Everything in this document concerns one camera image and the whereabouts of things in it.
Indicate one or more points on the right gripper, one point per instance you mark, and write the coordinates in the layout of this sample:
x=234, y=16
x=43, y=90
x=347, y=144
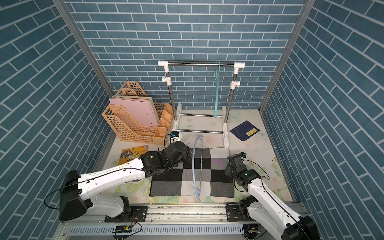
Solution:
x=227, y=169

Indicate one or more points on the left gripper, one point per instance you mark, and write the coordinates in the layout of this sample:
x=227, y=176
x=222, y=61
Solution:
x=186, y=153

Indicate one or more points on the black white checkered scarf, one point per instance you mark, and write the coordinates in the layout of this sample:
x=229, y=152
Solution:
x=206, y=173

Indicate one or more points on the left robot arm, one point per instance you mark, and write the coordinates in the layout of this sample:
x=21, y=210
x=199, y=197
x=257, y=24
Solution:
x=80, y=193

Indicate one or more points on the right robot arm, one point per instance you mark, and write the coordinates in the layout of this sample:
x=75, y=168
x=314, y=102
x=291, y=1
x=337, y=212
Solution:
x=266, y=208

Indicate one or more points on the green clothes hanger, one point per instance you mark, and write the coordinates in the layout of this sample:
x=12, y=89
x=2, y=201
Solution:
x=216, y=90

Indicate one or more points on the dark blue book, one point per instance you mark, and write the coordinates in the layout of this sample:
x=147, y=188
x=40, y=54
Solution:
x=244, y=131

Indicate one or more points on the white steel clothes rack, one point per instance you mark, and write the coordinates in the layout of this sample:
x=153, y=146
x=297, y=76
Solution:
x=177, y=109

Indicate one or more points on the orange comic book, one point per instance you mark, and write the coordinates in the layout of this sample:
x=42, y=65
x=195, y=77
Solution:
x=129, y=154

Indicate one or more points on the pink file folder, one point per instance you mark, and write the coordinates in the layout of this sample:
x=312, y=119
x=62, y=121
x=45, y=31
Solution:
x=143, y=111

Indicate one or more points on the beige file folder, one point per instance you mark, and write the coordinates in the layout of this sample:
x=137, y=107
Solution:
x=134, y=98

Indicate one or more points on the orange plastic file organizer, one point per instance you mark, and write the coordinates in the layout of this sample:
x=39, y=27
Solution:
x=128, y=129

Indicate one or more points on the small green circuit board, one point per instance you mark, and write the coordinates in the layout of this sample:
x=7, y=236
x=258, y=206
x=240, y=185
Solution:
x=123, y=230

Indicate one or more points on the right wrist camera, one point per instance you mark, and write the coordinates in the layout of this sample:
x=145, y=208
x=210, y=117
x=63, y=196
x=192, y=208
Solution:
x=243, y=155

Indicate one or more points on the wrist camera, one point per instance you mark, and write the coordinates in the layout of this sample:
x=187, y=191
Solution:
x=243, y=155
x=175, y=136

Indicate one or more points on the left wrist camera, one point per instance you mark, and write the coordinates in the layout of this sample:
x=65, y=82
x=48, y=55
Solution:
x=175, y=136

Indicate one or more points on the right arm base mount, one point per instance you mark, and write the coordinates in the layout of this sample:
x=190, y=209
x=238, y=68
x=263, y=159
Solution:
x=235, y=213

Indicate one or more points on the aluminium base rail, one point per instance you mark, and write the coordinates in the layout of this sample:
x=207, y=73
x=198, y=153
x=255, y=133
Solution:
x=168, y=214

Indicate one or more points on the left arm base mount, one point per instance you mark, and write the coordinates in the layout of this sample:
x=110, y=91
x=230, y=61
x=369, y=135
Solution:
x=135, y=214

